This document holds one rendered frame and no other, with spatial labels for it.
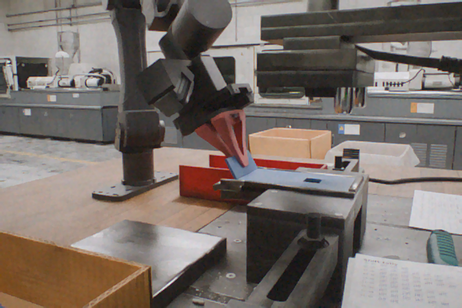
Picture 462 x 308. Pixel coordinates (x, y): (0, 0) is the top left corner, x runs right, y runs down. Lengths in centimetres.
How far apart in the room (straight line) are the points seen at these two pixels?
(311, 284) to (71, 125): 770
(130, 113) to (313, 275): 53
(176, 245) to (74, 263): 14
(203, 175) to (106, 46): 939
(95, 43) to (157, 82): 987
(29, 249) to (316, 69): 32
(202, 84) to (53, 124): 788
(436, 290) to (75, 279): 30
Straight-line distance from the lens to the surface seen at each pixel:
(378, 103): 495
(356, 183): 47
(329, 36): 41
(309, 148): 275
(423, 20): 41
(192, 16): 46
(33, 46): 1221
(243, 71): 554
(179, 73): 46
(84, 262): 36
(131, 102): 75
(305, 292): 27
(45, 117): 853
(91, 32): 1043
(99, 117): 733
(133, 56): 77
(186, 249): 46
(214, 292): 42
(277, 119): 531
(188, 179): 72
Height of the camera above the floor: 111
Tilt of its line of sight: 9 degrees down
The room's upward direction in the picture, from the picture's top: straight up
